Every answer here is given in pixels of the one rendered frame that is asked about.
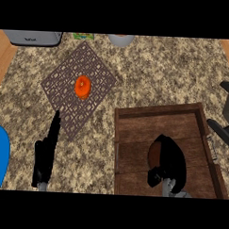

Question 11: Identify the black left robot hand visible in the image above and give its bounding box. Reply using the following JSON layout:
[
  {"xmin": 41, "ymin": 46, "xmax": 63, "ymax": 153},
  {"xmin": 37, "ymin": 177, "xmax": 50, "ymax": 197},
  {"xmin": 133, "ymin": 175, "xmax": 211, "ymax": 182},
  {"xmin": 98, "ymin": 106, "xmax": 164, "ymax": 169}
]
[{"xmin": 31, "ymin": 108, "xmax": 63, "ymax": 189}]

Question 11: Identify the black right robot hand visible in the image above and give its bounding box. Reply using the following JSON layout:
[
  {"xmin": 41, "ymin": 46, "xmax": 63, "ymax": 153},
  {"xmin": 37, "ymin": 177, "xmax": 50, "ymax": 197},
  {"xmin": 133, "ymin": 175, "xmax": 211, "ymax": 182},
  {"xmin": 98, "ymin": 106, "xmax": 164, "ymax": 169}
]
[{"xmin": 146, "ymin": 133, "xmax": 190, "ymax": 196}]

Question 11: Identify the brown wooden tray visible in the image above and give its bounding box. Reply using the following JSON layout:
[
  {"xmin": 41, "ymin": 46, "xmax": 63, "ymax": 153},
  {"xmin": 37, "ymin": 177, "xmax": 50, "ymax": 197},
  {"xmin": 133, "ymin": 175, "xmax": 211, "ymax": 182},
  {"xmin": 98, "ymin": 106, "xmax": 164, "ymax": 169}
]
[{"xmin": 111, "ymin": 99, "xmax": 229, "ymax": 201}]

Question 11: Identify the orange cupcake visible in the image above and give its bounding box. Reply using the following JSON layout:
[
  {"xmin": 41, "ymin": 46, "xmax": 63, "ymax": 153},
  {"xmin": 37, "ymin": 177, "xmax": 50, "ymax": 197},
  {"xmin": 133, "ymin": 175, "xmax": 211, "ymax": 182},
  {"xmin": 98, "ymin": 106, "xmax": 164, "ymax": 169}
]
[{"xmin": 74, "ymin": 74, "xmax": 92, "ymax": 101}]

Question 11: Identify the brown patterned placemat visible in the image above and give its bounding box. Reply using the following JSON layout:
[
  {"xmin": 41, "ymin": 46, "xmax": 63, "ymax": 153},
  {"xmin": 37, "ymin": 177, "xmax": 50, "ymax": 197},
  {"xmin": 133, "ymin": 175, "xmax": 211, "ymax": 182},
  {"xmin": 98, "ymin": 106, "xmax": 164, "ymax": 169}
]
[{"xmin": 38, "ymin": 38, "xmax": 120, "ymax": 145}]

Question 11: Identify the grey appliance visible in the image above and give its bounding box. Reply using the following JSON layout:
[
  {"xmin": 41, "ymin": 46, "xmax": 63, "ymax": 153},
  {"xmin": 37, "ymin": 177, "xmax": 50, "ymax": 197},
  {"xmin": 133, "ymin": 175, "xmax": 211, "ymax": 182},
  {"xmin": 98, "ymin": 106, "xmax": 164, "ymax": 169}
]
[{"xmin": 2, "ymin": 28, "xmax": 64, "ymax": 49}]

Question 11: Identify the green box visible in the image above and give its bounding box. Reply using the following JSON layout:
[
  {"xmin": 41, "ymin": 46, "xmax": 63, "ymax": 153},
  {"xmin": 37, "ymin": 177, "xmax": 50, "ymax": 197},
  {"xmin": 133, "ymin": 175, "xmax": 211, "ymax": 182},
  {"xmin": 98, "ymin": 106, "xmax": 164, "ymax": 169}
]
[{"xmin": 72, "ymin": 32, "xmax": 95, "ymax": 41}]

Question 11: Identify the grey bowl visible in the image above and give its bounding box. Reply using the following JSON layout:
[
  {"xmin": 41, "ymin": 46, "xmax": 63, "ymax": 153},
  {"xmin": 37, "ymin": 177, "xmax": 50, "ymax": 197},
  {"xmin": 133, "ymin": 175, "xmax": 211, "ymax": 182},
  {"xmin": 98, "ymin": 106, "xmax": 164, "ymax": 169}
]
[{"xmin": 107, "ymin": 33, "xmax": 136, "ymax": 48}]

